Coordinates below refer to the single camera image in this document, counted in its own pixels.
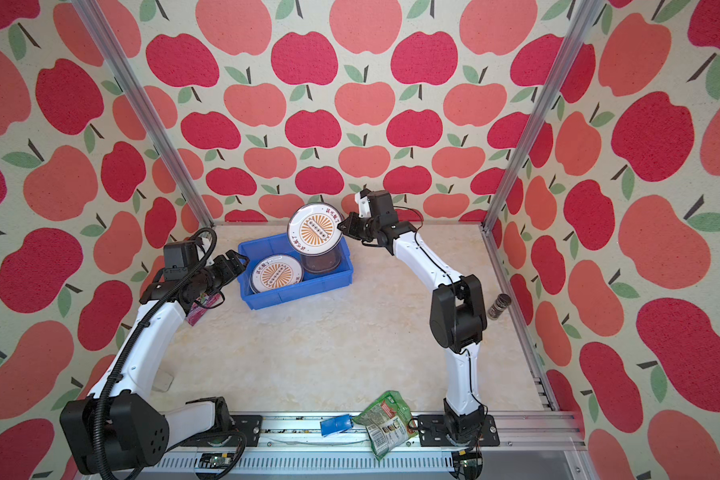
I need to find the blue plastic bin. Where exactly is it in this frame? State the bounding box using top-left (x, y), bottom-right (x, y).
top-left (238, 233), bottom-right (354, 310)

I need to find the orange sunburst plate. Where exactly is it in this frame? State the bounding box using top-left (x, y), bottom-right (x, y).
top-left (287, 203), bottom-right (344, 256)
top-left (249, 254), bottom-right (304, 293)

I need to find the clear textured glass plate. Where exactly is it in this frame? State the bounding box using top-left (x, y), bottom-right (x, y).
top-left (301, 245), bottom-right (343, 275)

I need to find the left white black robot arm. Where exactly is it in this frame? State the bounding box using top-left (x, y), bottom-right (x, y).
top-left (60, 250), bottom-right (249, 479)

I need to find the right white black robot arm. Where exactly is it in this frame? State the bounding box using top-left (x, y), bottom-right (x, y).
top-left (338, 213), bottom-right (488, 447)

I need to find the purple cherry snack bag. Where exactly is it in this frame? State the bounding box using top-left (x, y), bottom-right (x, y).
top-left (186, 292), bottom-right (225, 326)

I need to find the clear bottle black cap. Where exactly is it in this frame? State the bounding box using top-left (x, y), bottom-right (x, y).
top-left (151, 369), bottom-right (174, 393)

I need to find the small dark spice jar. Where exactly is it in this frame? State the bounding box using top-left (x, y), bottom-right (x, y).
top-left (487, 293), bottom-right (512, 320)

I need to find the green snack packet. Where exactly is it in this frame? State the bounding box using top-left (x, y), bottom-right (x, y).
top-left (352, 390), bottom-right (416, 461)

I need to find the small blue packet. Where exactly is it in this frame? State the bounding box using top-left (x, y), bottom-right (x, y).
top-left (320, 414), bottom-right (353, 437)

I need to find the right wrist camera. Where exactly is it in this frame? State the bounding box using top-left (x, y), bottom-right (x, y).
top-left (355, 188), bottom-right (399, 226)

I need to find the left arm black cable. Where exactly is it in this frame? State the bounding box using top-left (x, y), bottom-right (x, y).
top-left (91, 226), bottom-right (247, 480)

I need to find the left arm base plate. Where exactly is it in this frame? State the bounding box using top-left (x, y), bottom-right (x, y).
top-left (180, 414), bottom-right (263, 449)

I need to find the aluminium front rail base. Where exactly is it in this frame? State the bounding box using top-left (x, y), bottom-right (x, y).
top-left (140, 411), bottom-right (598, 479)

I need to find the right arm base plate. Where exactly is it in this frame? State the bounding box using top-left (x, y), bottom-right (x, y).
top-left (409, 410), bottom-right (501, 449)

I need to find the left aluminium frame post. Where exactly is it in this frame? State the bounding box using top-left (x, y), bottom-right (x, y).
top-left (72, 0), bottom-right (215, 227)

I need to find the aluminium frame post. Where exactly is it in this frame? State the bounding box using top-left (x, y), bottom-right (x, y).
top-left (480, 0), bottom-right (605, 235)
top-left (72, 0), bottom-right (215, 227)

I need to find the right aluminium frame post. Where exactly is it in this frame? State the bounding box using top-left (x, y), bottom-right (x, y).
top-left (480, 0), bottom-right (605, 235)

